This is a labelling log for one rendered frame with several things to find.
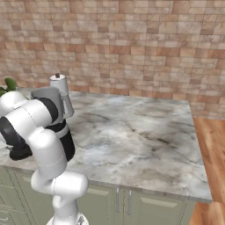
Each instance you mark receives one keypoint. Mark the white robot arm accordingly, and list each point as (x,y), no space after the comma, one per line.
(47,152)

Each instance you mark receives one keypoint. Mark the white shaker with brown knob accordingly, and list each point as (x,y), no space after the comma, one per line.
(58,82)

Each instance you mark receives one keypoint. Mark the green cupboard door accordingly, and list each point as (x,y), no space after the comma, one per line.
(158,212)
(101,206)

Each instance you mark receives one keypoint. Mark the green leafy plant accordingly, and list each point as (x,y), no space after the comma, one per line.
(10,84)

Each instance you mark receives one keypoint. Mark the green drawer unit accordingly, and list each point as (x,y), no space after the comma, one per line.
(20,199)

